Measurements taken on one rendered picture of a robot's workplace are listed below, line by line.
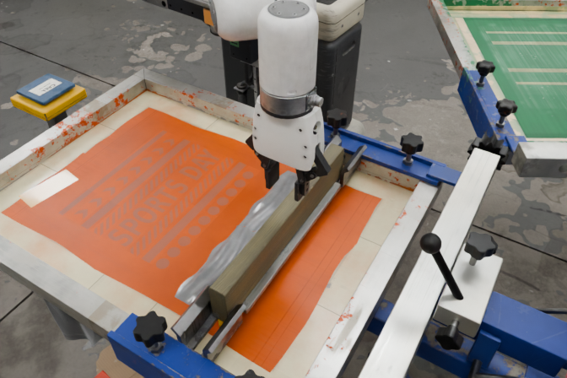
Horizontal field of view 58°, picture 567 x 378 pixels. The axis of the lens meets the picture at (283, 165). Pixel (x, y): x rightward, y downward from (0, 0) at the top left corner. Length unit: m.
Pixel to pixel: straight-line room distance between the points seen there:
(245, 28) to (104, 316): 0.47
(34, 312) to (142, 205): 1.21
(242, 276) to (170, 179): 0.37
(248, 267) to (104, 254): 0.30
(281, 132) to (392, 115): 2.22
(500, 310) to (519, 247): 1.57
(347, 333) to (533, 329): 0.25
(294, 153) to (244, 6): 0.21
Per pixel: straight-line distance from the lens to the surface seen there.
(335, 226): 0.96
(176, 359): 0.77
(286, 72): 0.64
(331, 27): 1.84
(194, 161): 1.10
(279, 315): 0.84
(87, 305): 0.86
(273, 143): 0.73
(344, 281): 0.88
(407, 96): 3.08
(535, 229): 2.47
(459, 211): 0.91
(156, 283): 0.90
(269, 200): 0.99
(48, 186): 1.13
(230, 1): 0.68
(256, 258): 0.78
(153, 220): 0.99
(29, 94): 1.40
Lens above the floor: 1.67
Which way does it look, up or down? 42 degrees down
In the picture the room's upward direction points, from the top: straight up
